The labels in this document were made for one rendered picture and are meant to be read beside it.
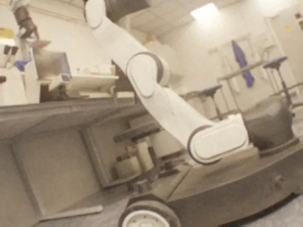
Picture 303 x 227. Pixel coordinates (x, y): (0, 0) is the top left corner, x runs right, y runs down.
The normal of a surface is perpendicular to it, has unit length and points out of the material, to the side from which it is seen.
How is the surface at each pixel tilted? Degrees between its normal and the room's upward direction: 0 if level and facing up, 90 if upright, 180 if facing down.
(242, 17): 90
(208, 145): 90
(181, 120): 90
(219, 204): 90
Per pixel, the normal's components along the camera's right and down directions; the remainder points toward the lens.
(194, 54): -0.40, 0.07
